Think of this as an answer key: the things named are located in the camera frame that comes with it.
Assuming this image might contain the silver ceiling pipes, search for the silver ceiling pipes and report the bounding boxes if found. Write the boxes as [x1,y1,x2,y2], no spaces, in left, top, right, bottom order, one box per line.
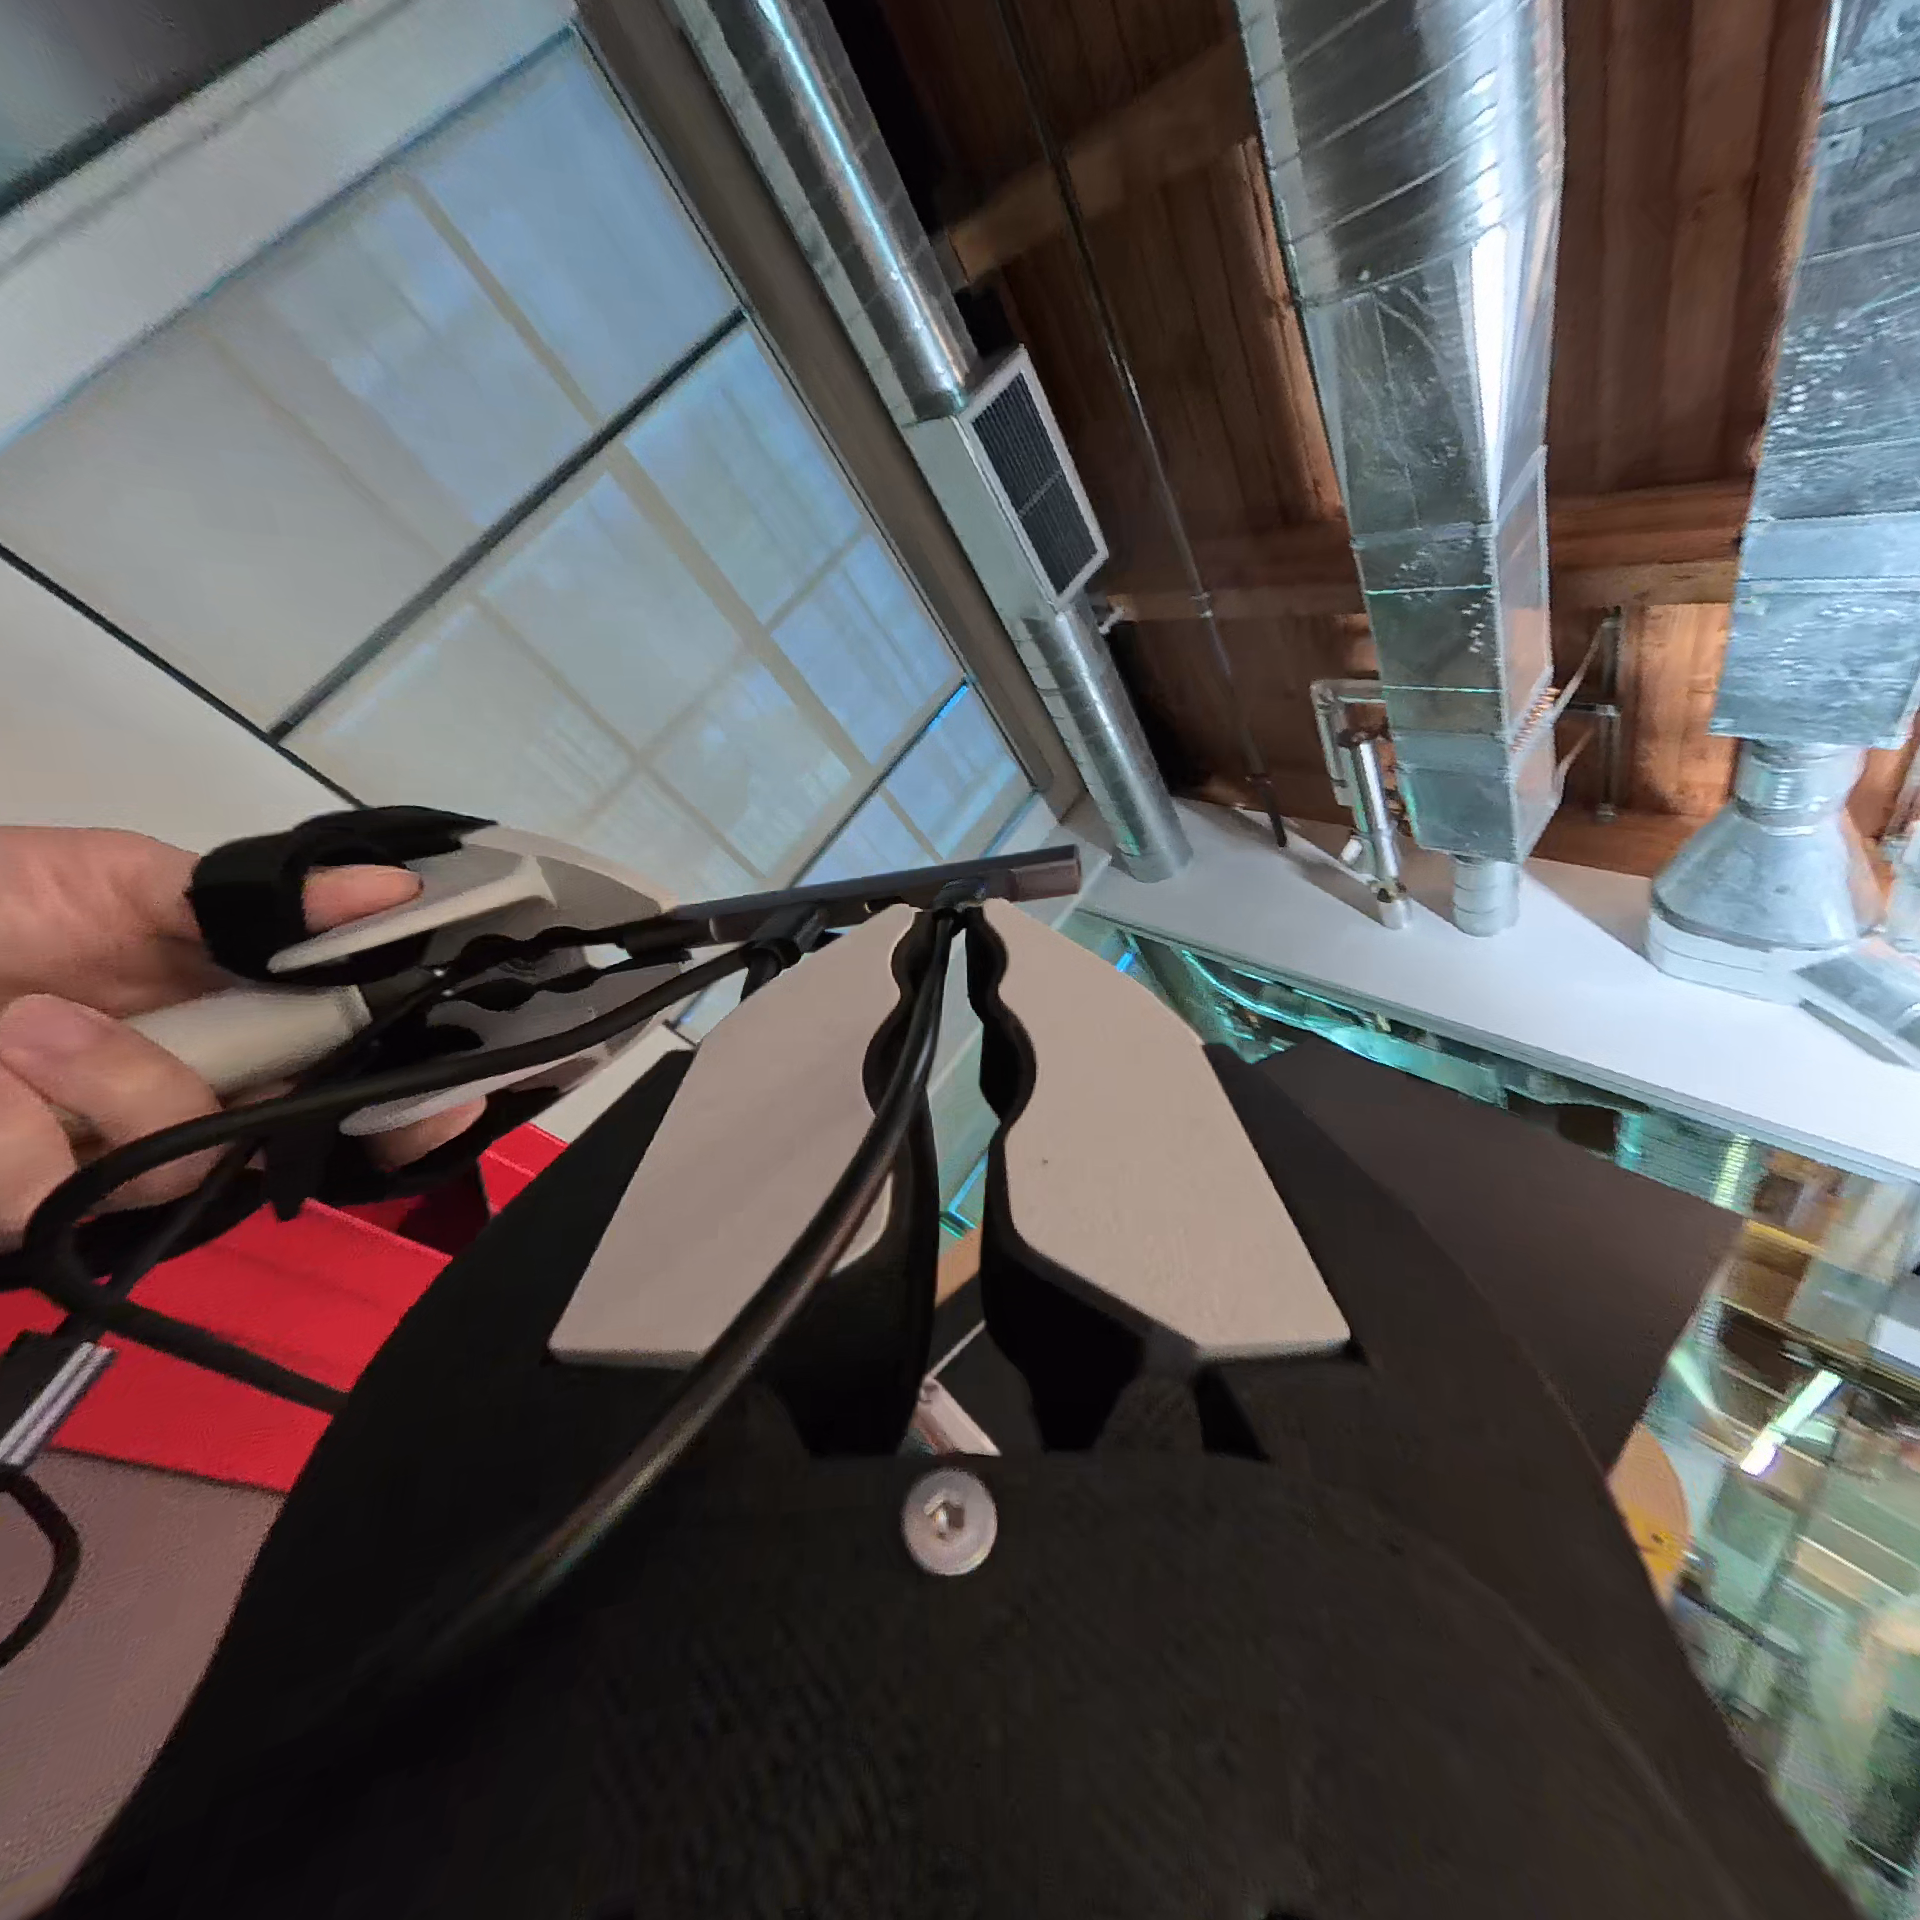
[1309,678,1420,933]

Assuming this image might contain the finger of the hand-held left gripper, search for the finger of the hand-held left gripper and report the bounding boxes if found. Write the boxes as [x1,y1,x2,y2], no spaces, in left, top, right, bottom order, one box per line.
[270,833,687,985]
[337,950,705,1139]

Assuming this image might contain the black panel wooden board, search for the black panel wooden board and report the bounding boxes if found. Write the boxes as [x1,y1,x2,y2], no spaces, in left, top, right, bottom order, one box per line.
[1245,1036,1748,1605]

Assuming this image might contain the large gridded window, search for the large gridded window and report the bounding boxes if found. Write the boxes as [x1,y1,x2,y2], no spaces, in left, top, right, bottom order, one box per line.
[0,29,1051,902]

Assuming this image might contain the black usb-c cable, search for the black usb-c cable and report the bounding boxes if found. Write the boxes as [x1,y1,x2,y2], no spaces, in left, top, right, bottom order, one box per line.
[359,883,977,1713]

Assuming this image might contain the spiral silver duct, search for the spiral silver duct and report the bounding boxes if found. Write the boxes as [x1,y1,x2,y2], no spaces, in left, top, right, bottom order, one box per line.
[660,0,1193,884]

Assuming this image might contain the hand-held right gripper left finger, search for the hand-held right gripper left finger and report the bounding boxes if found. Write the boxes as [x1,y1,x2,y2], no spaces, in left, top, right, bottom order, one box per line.
[546,902,939,1370]

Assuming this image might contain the white vent grille box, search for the white vent grille box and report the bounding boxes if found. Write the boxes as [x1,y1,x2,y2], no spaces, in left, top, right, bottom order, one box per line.
[900,345,1115,607]

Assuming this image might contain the red plastic bin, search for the red plastic bin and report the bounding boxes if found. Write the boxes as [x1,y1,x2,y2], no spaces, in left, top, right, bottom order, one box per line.
[0,1125,565,1495]

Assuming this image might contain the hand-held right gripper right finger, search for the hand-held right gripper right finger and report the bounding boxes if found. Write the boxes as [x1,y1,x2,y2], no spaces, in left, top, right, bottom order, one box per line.
[966,902,1354,1367]

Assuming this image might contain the black ceiling pipe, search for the black ceiling pipe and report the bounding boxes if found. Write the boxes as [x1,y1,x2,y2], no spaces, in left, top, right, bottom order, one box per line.
[997,0,1291,847]

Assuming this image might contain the person's left hand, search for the person's left hand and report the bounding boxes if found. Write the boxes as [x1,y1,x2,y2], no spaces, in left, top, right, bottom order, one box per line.
[0,825,484,1251]

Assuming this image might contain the rectangular metal duct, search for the rectangular metal duct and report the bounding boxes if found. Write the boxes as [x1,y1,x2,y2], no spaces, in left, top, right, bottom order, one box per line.
[1236,0,1567,935]
[1641,0,1920,1067]

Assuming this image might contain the grey usb hub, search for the grey usb hub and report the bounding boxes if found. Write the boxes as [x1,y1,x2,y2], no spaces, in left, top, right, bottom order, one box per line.
[668,843,1085,950]

